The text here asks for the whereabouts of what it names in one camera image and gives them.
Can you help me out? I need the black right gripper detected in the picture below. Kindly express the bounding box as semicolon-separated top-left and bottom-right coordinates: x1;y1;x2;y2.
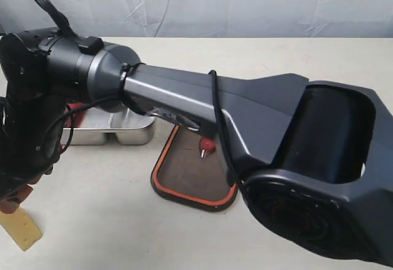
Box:
0;32;66;214

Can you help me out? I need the yellow toy cheese wedge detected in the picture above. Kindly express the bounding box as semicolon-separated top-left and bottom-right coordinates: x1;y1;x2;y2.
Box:
1;207;42;251

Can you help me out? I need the steel two-compartment lunch box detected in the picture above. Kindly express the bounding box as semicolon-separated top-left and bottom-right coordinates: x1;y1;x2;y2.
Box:
71;108;155;145

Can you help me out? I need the dark transparent lunch box lid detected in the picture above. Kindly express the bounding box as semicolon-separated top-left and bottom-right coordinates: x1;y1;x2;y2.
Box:
150;126;238;212

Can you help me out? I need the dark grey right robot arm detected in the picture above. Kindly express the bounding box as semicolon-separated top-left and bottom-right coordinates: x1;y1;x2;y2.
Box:
1;29;392;266

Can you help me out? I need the wrinkled blue-grey backdrop cloth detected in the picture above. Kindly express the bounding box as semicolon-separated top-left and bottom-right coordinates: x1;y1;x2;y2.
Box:
1;0;392;37

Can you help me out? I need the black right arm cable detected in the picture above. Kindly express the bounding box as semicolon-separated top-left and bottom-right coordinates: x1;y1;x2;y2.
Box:
42;69;246;191

